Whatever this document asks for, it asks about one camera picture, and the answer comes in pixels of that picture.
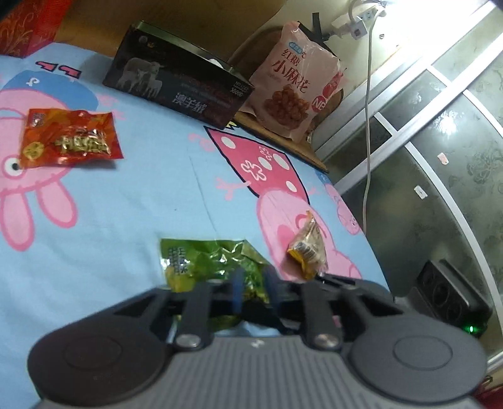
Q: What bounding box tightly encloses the red foil snack packet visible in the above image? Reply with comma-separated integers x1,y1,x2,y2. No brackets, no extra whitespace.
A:
19,108,124,170

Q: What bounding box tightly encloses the white power cable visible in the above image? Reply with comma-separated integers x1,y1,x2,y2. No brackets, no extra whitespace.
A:
348,0,378,234

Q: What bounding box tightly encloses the black tape strip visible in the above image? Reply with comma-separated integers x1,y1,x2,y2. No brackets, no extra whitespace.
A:
310,12,333,42

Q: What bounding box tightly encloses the clear yellow-edged snack packet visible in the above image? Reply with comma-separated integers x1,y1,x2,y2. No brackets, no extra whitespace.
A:
286,210,329,282

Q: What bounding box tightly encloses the white power strip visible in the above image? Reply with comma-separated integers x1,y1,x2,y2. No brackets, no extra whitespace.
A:
330,0,390,40

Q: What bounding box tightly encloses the black power strip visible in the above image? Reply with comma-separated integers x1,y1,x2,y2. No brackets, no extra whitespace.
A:
409,257,494,339

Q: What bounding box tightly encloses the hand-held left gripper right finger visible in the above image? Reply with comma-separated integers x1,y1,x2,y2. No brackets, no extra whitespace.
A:
261,269,405,350

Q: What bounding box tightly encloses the red gift box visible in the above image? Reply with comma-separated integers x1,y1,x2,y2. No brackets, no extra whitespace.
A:
0,0,71,59

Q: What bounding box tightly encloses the black tin box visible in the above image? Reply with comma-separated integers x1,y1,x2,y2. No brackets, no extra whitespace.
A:
102,21,256,130

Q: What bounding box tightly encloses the large pink snack bag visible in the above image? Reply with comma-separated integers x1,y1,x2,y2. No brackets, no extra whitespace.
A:
246,21,348,143

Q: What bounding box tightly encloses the green foil snack packet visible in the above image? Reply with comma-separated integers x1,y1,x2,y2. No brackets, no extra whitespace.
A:
159,237,276,335

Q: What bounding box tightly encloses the wooden headboard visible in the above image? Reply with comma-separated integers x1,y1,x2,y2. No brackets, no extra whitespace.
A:
51,0,354,64

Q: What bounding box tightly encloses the printed cartoon blanket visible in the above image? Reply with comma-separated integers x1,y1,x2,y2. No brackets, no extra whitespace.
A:
0,41,394,409

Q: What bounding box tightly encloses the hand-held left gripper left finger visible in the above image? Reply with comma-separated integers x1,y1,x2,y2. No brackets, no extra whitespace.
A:
112,271,246,352

